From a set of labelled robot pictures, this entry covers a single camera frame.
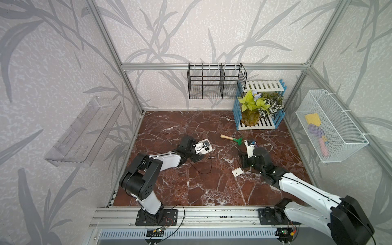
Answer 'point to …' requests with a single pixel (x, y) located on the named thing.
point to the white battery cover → (237, 172)
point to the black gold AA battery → (210, 157)
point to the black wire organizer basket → (216, 81)
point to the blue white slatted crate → (271, 122)
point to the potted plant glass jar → (256, 106)
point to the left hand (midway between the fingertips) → (199, 146)
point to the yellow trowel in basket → (313, 118)
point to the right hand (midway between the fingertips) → (240, 152)
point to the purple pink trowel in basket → (323, 140)
